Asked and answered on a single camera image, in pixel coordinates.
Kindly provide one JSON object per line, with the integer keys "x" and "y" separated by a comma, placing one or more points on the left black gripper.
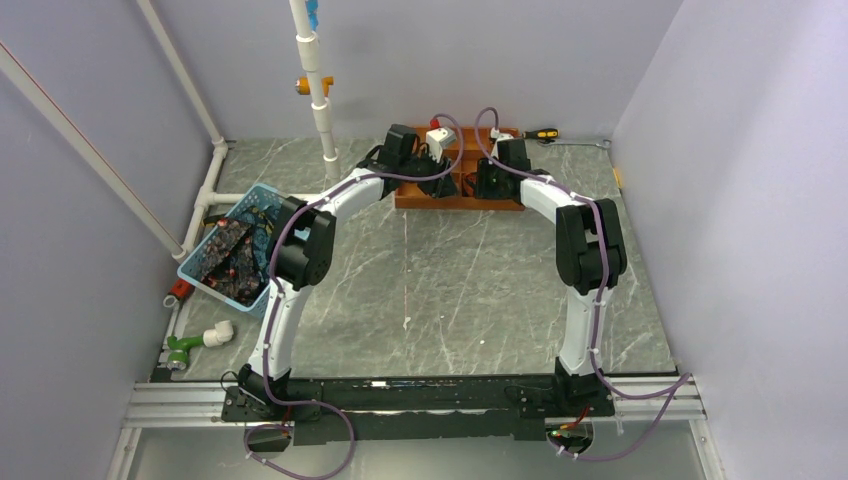
{"x": 440, "y": 186}

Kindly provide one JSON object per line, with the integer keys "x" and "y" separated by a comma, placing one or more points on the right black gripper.
{"x": 482, "y": 190}

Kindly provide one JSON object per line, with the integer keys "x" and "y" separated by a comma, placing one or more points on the brown compartment tray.
{"x": 409, "y": 196}

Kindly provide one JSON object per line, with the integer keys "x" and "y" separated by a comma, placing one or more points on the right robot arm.
{"x": 590, "y": 255}

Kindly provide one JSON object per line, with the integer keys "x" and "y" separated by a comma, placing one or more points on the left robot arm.
{"x": 303, "y": 243}

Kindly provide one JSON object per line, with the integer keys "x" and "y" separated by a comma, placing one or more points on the dark patterned ties pile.
{"x": 234, "y": 260}

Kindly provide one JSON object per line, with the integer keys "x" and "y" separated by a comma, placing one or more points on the orange black screwdriver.
{"x": 543, "y": 135}

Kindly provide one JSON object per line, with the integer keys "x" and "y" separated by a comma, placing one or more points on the silver wrench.
{"x": 603, "y": 144}

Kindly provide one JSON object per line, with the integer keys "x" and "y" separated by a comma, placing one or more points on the white pvc pipe stand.
{"x": 308, "y": 45}

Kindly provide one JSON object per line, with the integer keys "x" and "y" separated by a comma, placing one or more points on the blue plastic basket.
{"x": 259, "y": 195}

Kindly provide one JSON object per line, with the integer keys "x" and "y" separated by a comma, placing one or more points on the green white pipe fitting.
{"x": 179, "y": 348}

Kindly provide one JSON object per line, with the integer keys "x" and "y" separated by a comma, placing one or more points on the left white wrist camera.
{"x": 438, "y": 139}

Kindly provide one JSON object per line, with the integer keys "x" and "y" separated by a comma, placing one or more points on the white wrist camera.
{"x": 438, "y": 139}
{"x": 496, "y": 135}

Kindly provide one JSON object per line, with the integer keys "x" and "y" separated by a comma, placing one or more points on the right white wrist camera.
{"x": 496, "y": 135}

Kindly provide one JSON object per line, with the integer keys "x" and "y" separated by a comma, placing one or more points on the white corner pipe frame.
{"x": 205, "y": 196}

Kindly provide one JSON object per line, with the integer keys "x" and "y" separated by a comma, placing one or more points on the white diagonal wall pipe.
{"x": 44, "y": 103}

